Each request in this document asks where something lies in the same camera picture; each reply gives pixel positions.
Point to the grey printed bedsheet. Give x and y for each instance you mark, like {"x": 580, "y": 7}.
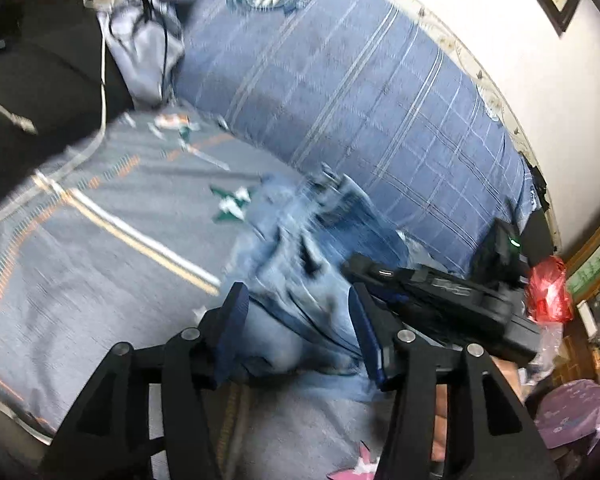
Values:
{"x": 105, "y": 270}

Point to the person's right forearm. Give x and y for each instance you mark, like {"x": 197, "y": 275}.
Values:
{"x": 447, "y": 420}

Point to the purple printed box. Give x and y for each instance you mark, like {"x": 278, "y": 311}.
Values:
{"x": 575, "y": 410}

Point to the light grey cloth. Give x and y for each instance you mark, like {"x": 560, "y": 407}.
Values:
{"x": 140, "y": 55}

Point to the red plastic bag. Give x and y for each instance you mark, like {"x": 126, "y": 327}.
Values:
{"x": 547, "y": 290}

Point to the blue plaid pillow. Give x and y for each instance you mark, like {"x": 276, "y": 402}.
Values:
{"x": 355, "y": 85}

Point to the blue denim pants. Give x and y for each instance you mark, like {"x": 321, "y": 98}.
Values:
{"x": 290, "y": 340}

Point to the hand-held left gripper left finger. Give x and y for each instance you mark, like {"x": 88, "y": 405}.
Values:
{"x": 235, "y": 320}

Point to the clear plastic bag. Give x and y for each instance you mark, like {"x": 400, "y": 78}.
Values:
{"x": 550, "y": 347}

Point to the gold framed picture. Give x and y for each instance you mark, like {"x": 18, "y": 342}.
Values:
{"x": 595, "y": 265}

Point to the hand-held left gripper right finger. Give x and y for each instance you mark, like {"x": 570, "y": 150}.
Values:
{"x": 367, "y": 340}

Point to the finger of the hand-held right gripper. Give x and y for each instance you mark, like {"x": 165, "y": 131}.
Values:
{"x": 332, "y": 195}

